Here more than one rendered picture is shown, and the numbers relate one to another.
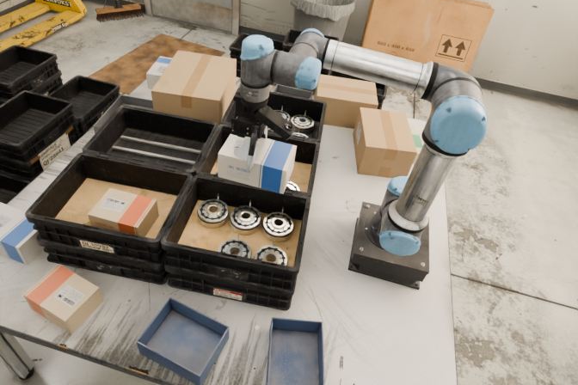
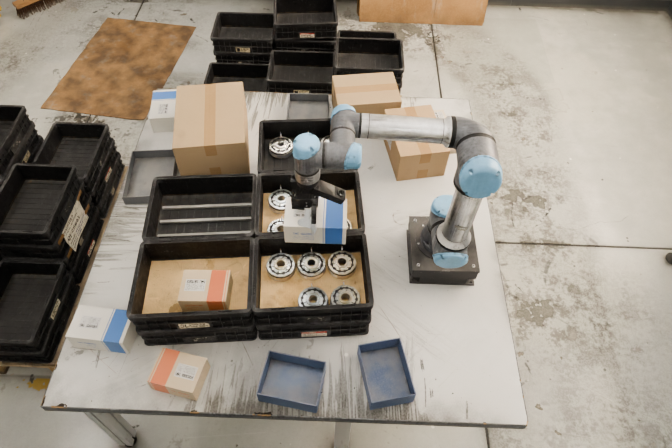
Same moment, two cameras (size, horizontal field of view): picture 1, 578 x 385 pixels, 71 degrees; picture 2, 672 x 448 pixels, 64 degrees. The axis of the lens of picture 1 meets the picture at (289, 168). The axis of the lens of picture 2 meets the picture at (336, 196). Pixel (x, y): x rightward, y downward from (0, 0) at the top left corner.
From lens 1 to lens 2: 0.70 m
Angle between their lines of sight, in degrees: 11
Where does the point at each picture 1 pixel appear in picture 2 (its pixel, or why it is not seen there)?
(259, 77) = (312, 168)
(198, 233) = (274, 289)
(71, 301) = (189, 375)
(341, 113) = not seen: hidden behind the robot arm
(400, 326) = (463, 322)
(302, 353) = (389, 366)
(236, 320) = (327, 353)
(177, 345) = (286, 387)
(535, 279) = (585, 227)
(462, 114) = (481, 173)
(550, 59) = not seen: outside the picture
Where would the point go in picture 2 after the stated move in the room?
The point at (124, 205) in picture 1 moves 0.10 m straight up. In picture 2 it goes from (204, 283) to (199, 268)
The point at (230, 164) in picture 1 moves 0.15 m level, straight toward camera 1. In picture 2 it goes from (295, 232) to (308, 270)
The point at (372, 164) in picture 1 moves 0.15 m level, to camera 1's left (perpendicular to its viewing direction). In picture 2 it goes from (409, 170) to (375, 173)
